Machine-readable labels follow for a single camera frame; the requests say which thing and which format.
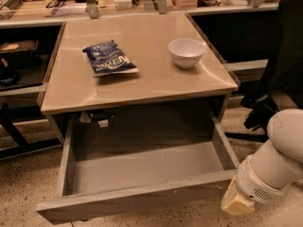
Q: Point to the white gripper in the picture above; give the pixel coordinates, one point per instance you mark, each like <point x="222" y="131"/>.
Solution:
<point x="254" y="183"/>

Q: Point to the grey top drawer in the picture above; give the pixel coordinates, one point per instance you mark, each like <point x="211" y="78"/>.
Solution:
<point x="143" y="160"/>

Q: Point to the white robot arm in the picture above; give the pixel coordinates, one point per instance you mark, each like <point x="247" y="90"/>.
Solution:
<point x="263" y="176"/>

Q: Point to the grey drawer cabinet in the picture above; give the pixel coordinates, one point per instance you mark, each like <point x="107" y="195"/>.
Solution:
<point x="144" y="39"/>

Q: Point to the black office chair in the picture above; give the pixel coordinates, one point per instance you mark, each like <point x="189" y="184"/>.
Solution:
<point x="283" y="71"/>

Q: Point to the white bowl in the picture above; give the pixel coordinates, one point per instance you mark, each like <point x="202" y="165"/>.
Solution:
<point x="186" y="52"/>

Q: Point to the blue chip bag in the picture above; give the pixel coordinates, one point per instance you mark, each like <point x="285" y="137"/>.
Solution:
<point x="108" y="59"/>

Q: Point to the black soldering iron stand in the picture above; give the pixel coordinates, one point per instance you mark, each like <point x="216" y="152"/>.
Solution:
<point x="9" y="8"/>

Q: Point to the black table leg frame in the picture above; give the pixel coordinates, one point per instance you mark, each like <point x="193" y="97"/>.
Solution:
<point x="10" y="115"/>

